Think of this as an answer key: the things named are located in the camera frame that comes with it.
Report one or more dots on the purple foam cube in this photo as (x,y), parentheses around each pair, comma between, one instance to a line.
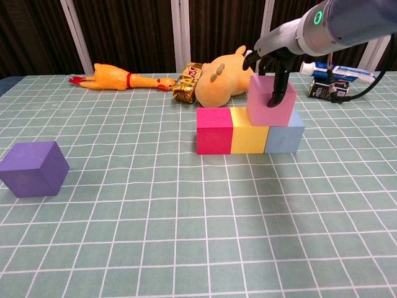
(31,174)

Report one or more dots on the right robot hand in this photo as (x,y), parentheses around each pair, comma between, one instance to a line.
(279,40)

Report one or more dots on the small black carton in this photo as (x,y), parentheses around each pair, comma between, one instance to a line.
(322,91)

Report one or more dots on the green checked tablecloth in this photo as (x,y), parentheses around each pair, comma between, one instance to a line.
(186,217)

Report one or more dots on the yellow plush toy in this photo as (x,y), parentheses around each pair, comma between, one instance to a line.
(223,83)

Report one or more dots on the magenta foam cube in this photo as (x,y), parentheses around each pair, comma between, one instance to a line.
(214,136)

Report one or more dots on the yellow rubber chicken toy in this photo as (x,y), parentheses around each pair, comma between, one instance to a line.
(108,77)

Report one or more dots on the light blue foam cube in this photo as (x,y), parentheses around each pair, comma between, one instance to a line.
(282,139)

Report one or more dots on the pink foam cube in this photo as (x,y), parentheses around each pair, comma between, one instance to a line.
(260,108)

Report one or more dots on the gold snack packet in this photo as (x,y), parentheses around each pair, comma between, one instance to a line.
(186,90)

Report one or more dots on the white blue toothpaste tube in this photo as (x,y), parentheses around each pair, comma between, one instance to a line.
(341,73)

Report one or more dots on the yellow foam cube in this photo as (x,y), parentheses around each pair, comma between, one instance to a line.
(248,139)

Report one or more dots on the white partition frame post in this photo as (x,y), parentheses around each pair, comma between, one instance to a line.
(181,31)
(268,15)
(372,56)
(75,31)

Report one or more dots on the blue table pad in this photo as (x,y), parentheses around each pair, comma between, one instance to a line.
(6,85)

